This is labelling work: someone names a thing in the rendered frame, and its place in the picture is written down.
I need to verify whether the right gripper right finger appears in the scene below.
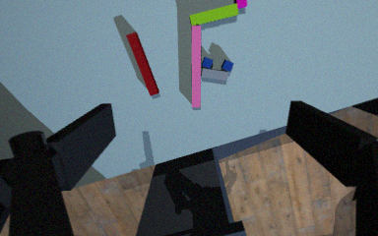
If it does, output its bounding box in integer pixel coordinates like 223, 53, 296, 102
285, 101, 378, 236

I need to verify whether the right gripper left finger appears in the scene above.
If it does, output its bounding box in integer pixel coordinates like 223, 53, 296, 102
0, 103, 116, 236

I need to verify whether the magenta block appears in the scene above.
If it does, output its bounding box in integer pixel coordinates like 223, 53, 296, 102
234, 0, 247, 9

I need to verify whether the red rod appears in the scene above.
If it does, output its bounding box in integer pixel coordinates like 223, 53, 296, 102
126, 32, 159, 95

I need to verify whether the lime green rod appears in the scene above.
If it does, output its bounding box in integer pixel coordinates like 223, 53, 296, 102
189, 3, 238, 27

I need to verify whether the pink rod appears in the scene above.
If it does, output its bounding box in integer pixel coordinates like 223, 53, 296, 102
192, 26, 201, 107

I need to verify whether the small blue block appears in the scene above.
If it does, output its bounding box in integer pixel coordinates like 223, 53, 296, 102
202, 57, 214, 69
221, 60, 234, 72

